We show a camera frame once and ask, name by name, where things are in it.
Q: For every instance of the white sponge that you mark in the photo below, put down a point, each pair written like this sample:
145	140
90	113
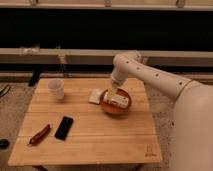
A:
95	96

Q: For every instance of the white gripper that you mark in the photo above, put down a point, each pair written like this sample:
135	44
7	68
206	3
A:
114	84

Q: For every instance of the black object on floor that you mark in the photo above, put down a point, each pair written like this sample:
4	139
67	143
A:
4	143

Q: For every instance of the white box in bowl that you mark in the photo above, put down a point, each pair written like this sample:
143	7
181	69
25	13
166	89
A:
117	100

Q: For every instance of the black phone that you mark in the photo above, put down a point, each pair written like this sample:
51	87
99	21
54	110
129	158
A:
63	129

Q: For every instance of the black post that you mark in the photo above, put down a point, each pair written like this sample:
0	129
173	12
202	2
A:
35	76

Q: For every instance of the orange bowl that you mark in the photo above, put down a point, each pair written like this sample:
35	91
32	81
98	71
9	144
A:
111	109

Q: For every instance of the wooden table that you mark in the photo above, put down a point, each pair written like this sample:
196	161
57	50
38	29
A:
94	137

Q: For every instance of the red sausage toy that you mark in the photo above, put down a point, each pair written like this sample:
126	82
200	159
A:
40	135

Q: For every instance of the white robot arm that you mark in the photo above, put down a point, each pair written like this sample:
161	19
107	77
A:
192	134

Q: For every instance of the white paper cup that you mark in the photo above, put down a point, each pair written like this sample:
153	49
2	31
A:
56	87

